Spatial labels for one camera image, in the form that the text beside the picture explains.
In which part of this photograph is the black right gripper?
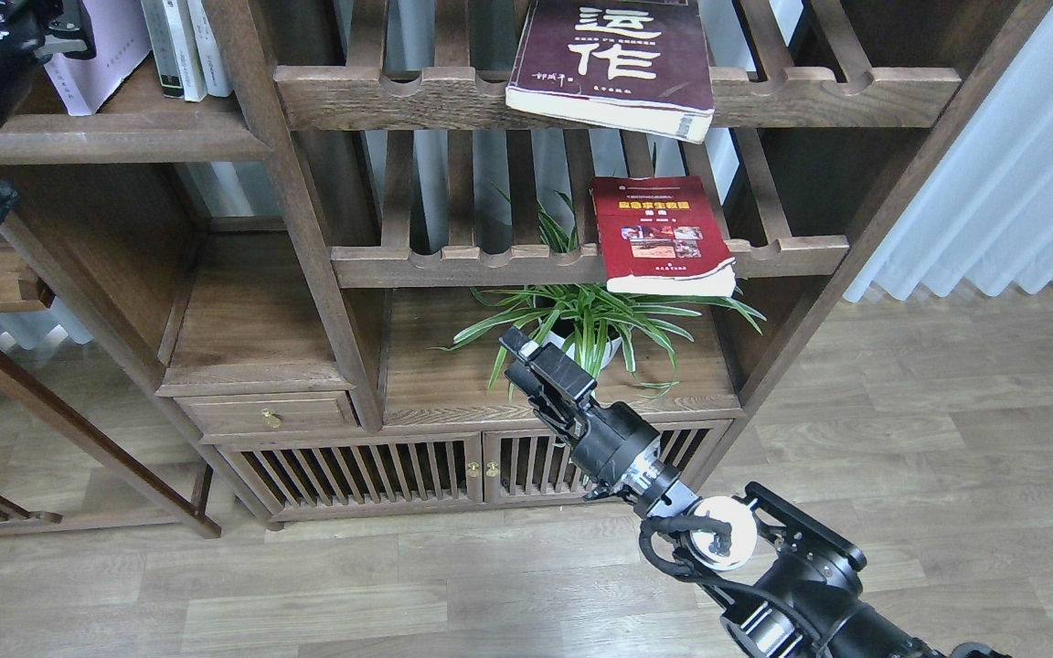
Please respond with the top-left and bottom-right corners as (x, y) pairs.
(500, 326), (667, 503)

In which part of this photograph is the white lavender paperback book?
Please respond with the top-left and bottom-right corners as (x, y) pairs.
(45, 0), (152, 116)

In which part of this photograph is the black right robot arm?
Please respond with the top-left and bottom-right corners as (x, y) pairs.
(501, 328), (937, 657)

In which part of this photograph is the white plant pot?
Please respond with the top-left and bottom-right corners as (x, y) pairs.
(545, 332), (622, 378)

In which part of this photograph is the green spider plant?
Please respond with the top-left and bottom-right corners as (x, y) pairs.
(436, 187), (767, 399)

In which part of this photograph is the red paperback book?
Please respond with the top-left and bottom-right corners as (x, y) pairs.
(590, 175), (737, 297)

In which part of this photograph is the white upright book left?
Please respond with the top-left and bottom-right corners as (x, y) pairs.
(141, 1), (207, 101)

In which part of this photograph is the white upright book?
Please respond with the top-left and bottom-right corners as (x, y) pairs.
(141, 1), (207, 101)
(187, 0), (233, 99)

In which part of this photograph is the wooden side furniture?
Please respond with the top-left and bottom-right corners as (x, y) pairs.
(0, 245), (221, 538)

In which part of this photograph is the white upright book right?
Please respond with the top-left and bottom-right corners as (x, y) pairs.
(187, 0), (233, 99)

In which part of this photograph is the brass drawer knob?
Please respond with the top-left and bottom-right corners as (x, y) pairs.
(261, 408), (283, 428)

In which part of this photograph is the large maroon book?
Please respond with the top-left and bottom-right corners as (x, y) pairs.
(505, 1), (715, 144)

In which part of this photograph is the dark wooden bookshelf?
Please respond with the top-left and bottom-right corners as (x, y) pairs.
(0, 1), (1050, 529)

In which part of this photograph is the white pleated curtain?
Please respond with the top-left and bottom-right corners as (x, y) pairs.
(845, 7), (1053, 302)

